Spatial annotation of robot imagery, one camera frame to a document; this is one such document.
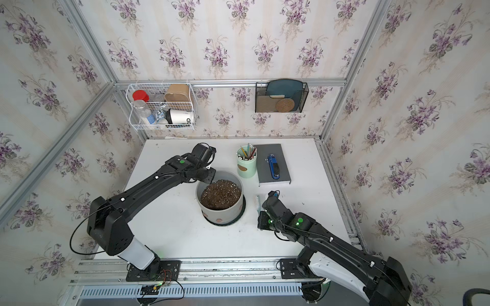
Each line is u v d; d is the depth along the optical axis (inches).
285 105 38.6
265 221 27.0
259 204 32.2
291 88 36.9
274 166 38.7
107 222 16.2
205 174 28.6
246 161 35.5
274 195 28.3
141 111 35.5
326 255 19.6
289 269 28.5
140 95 36.3
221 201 32.3
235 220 32.6
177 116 36.6
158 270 26.7
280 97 36.7
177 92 34.5
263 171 40.7
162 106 36.9
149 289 28.2
